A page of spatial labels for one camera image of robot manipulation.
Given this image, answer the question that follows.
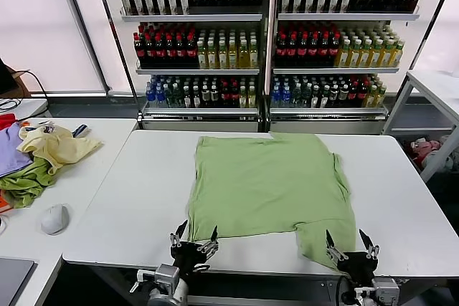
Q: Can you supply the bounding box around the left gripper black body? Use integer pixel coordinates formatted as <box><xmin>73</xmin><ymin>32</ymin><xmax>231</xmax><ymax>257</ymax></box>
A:
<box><xmin>170</xmin><ymin>242</ymin><xmax>219</xmax><ymax>279</ymax></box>

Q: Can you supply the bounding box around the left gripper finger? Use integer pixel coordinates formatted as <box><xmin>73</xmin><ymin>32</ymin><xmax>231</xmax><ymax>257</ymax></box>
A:
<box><xmin>169</xmin><ymin>219</ymin><xmax>189</xmax><ymax>248</ymax></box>
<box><xmin>196</xmin><ymin>225</ymin><xmax>220</xmax><ymax>254</ymax></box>

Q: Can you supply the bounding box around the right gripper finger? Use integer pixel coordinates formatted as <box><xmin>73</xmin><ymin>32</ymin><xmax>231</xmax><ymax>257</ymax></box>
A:
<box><xmin>324</xmin><ymin>229</ymin><xmax>349</xmax><ymax>262</ymax></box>
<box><xmin>359</xmin><ymin>228</ymin><xmax>381</xmax><ymax>260</ymax></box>

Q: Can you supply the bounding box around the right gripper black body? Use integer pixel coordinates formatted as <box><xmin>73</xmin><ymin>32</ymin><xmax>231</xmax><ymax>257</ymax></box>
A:
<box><xmin>336</xmin><ymin>251</ymin><xmax>377</xmax><ymax>285</ymax></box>

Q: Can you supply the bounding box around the light green button shirt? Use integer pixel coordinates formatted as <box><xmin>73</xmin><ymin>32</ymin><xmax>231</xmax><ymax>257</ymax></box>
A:
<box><xmin>185</xmin><ymin>133</ymin><xmax>358</xmax><ymax>277</ymax></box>

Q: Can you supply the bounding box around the pink clothes pile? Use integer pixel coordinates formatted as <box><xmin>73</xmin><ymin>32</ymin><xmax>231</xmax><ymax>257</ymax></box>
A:
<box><xmin>410</xmin><ymin>135</ymin><xmax>459</xmax><ymax>171</ymax></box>

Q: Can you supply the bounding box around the white computer mouse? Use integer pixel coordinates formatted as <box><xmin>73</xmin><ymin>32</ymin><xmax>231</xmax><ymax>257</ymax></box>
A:
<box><xmin>39</xmin><ymin>204</ymin><xmax>70</xmax><ymax>236</ymax></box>

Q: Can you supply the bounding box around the blue white striped cloth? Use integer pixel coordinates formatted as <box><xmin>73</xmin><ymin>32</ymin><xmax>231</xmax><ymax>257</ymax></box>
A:
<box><xmin>72</xmin><ymin>123</ymin><xmax>90</xmax><ymax>139</ymax></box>

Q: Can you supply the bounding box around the pale yellow garment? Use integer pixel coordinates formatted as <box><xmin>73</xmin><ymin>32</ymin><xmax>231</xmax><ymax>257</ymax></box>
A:
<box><xmin>16</xmin><ymin>125</ymin><xmax>104</xmax><ymax>175</ymax></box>

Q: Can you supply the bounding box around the crumpled green garment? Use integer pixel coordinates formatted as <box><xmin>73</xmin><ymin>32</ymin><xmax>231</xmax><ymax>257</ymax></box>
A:
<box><xmin>0</xmin><ymin>157</ymin><xmax>59</xmax><ymax>209</ymax></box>

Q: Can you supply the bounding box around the grey laptop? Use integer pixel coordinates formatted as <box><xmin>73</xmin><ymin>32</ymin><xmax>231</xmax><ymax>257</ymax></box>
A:
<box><xmin>0</xmin><ymin>257</ymin><xmax>39</xmax><ymax>306</ymax></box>

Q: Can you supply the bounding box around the white metal side table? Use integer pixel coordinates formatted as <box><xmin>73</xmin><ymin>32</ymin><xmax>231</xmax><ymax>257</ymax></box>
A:
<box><xmin>382</xmin><ymin>69</ymin><xmax>459</xmax><ymax>183</ymax></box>

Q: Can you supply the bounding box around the yellow drink bottle green cap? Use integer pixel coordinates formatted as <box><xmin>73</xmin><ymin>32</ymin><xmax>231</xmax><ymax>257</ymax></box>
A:
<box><xmin>227</xmin><ymin>39</ymin><xmax>240</xmax><ymax>70</ymax></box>
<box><xmin>207</xmin><ymin>39</ymin><xmax>219</xmax><ymax>70</ymax></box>
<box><xmin>348</xmin><ymin>39</ymin><xmax>361</xmax><ymax>68</ymax></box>
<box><xmin>391</xmin><ymin>39</ymin><xmax>405</xmax><ymax>68</ymax></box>
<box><xmin>217</xmin><ymin>39</ymin><xmax>229</xmax><ymax>70</ymax></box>
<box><xmin>380</xmin><ymin>39</ymin><xmax>394</xmax><ymax>68</ymax></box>
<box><xmin>336</xmin><ymin>39</ymin><xmax>351</xmax><ymax>68</ymax></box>
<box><xmin>359</xmin><ymin>39</ymin><xmax>372</xmax><ymax>68</ymax></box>
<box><xmin>248</xmin><ymin>39</ymin><xmax>260</xmax><ymax>70</ymax></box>
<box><xmin>369</xmin><ymin>39</ymin><xmax>383</xmax><ymax>68</ymax></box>
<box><xmin>238</xmin><ymin>39</ymin><xmax>250</xmax><ymax>70</ymax></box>
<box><xmin>197</xmin><ymin>39</ymin><xmax>209</xmax><ymax>70</ymax></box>

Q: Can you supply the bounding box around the lilac garment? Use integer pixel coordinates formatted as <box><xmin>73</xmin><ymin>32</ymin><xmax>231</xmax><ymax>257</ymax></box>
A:
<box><xmin>0</xmin><ymin>122</ymin><xmax>34</xmax><ymax>178</ymax></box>

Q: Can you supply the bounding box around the red garment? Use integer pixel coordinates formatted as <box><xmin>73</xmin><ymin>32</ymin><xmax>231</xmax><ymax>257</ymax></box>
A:
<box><xmin>0</xmin><ymin>113</ymin><xmax>17</xmax><ymax>131</ymax></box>

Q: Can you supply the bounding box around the metal drink display shelf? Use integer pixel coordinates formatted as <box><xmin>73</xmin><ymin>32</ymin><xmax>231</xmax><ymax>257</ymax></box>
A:
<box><xmin>267</xmin><ymin>0</ymin><xmax>426</xmax><ymax>135</ymax></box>
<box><xmin>91</xmin><ymin>0</ymin><xmax>274</xmax><ymax>133</ymax></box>

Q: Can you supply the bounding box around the brown cardboard piece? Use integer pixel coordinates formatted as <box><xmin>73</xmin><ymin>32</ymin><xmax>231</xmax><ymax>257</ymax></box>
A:
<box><xmin>10</xmin><ymin>69</ymin><xmax>30</xmax><ymax>88</ymax></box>

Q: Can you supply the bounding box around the black monitor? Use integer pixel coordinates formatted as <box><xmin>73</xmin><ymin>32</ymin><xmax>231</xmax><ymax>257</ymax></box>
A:
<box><xmin>0</xmin><ymin>57</ymin><xmax>19</xmax><ymax>96</ymax></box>

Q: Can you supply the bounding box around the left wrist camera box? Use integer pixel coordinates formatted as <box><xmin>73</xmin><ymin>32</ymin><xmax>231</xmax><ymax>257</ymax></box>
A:
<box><xmin>154</xmin><ymin>264</ymin><xmax>180</xmax><ymax>287</ymax></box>

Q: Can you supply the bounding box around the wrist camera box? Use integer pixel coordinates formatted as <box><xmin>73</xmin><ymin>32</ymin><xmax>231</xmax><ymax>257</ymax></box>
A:
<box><xmin>154</xmin><ymin>264</ymin><xmax>180</xmax><ymax>287</ymax></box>
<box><xmin>372</xmin><ymin>276</ymin><xmax>401</xmax><ymax>302</ymax></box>

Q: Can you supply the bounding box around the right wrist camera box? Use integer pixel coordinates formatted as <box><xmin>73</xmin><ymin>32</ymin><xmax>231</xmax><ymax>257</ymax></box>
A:
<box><xmin>372</xmin><ymin>276</ymin><xmax>401</xmax><ymax>302</ymax></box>

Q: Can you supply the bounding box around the black power cable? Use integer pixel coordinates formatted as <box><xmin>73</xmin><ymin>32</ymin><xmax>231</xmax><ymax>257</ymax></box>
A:
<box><xmin>14</xmin><ymin>69</ymin><xmax>49</xmax><ymax>100</ymax></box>

